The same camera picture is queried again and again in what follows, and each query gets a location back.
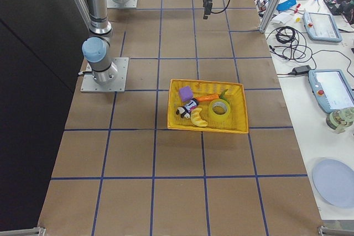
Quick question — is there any yellow tape roll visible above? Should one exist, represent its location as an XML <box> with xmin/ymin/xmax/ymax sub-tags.
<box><xmin>208</xmin><ymin>99</ymin><xmax>231</xmax><ymax>122</ymax></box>

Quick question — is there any blue box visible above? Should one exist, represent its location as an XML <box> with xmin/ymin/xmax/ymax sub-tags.
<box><xmin>276</xmin><ymin>0</ymin><xmax>297</xmax><ymax>12</ymax></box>

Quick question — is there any purple cube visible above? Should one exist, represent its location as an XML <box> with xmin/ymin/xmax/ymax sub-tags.
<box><xmin>178</xmin><ymin>86</ymin><xmax>193</xmax><ymax>102</ymax></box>

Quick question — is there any orange toy carrot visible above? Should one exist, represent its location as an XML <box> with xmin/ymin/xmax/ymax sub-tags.
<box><xmin>195</xmin><ymin>89</ymin><xmax>228</xmax><ymax>102</ymax></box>

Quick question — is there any black white plush toy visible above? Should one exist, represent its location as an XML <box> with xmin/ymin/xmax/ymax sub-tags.
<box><xmin>176</xmin><ymin>98</ymin><xmax>199</xmax><ymax>119</ymax></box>

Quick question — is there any toy croissant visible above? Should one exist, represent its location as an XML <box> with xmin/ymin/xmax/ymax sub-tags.
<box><xmin>190</xmin><ymin>107</ymin><xmax>208</xmax><ymax>127</ymax></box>

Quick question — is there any far teach pendant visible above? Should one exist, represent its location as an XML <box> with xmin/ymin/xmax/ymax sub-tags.
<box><xmin>303</xmin><ymin>12</ymin><xmax>342</xmax><ymax>43</ymax></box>

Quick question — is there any teach pendant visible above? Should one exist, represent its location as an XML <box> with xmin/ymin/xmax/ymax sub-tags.
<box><xmin>303</xmin><ymin>12</ymin><xmax>342</xmax><ymax>43</ymax></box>
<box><xmin>308</xmin><ymin>69</ymin><xmax>353</xmax><ymax>113</ymax></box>

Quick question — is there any black power adapter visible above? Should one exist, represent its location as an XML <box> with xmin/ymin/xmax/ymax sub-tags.
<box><xmin>287</xmin><ymin>65</ymin><xmax>312</xmax><ymax>76</ymax></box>

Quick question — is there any yellow plastic basket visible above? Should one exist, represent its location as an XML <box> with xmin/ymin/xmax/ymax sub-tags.
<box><xmin>167</xmin><ymin>79</ymin><xmax>249</xmax><ymax>134</ymax></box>

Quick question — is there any near teach pendant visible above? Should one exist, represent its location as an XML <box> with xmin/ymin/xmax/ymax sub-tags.
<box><xmin>308</xmin><ymin>69</ymin><xmax>353</xmax><ymax>113</ymax></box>

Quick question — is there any green glass jar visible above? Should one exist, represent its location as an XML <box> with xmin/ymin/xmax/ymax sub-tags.
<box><xmin>326</xmin><ymin>107</ymin><xmax>353</xmax><ymax>134</ymax></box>

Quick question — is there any light blue plate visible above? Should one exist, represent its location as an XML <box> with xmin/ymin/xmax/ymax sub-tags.
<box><xmin>313</xmin><ymin>159</ymin><xmax>353</xmax><ymax>208</ymax></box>

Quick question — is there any black coiled cable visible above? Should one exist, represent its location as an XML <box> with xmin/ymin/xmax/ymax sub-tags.
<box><xmin>268</xmin><ymin>25</ymin><xmax>316</xmax><ymax>62</ymax></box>

